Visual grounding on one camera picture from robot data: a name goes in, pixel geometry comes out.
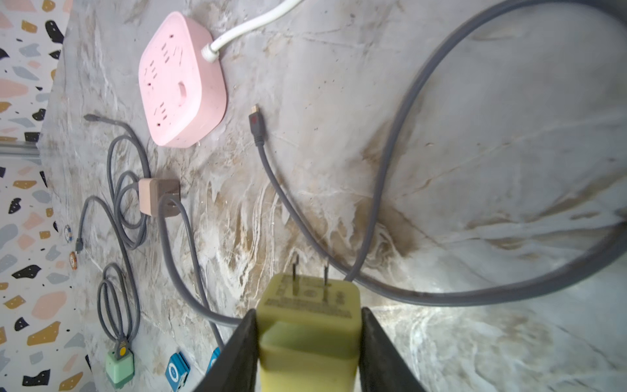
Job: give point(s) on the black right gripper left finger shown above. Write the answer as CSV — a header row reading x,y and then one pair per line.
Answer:
x,y
236,367

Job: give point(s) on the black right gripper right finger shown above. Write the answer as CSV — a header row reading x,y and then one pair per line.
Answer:
x,y
381,367

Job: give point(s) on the yellow USB charger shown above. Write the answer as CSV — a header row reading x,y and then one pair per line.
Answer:
x,y
309,333

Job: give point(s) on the blue mp3 player right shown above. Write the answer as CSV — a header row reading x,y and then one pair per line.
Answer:
x,y
213,358

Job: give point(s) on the blue mp3 player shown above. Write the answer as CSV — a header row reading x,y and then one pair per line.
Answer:
x,y
177,371
213,358

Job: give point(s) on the blue mp3 player left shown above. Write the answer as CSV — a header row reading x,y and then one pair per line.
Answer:
x,y
177,371

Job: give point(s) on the green USB charger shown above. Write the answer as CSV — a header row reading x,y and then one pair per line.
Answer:
x,y
119,367

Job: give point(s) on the pink USB charger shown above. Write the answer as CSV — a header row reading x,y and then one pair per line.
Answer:
x,y
150,192

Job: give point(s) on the round sticker white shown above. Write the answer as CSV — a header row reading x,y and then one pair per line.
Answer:
x,y
68,234

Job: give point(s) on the pink power strip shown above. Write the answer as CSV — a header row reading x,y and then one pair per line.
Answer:
x,y
183,95

